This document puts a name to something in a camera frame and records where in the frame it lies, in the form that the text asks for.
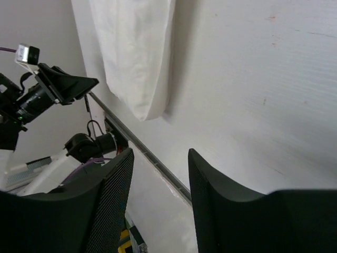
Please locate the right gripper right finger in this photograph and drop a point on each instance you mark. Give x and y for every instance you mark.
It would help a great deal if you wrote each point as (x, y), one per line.
(230, 217)

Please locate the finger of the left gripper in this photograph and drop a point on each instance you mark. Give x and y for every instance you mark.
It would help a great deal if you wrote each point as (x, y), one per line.
(61, 87)

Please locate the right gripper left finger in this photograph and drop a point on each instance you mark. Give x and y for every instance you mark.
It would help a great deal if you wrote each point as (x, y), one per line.
(85, 215)

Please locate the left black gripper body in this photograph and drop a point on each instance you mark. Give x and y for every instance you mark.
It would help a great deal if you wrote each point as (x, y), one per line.
(32, 104)

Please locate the white skirt cloth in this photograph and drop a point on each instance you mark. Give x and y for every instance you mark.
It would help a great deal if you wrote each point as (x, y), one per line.
(135, 39)

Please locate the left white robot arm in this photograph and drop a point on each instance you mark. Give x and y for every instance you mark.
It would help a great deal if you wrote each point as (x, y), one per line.
(79, 151)

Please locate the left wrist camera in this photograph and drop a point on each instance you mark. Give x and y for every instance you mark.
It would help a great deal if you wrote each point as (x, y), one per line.
(27, 57)

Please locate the front aluminium rail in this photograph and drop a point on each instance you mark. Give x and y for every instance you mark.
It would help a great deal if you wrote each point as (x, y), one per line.
(130, 136)

